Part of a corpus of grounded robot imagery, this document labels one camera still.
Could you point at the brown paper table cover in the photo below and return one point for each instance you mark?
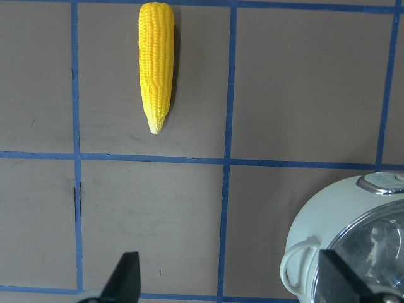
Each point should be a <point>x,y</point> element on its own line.
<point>272,101</point>

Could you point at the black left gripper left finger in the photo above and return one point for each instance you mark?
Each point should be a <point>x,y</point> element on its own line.
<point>124,284</point>

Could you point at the yellow corn cob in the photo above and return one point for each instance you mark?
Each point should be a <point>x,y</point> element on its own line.
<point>156,44</point>

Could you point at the white cooking pot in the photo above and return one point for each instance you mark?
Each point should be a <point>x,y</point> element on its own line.
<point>362,192</point>

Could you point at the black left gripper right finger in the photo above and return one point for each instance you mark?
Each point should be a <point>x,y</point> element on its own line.
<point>337,282</point>

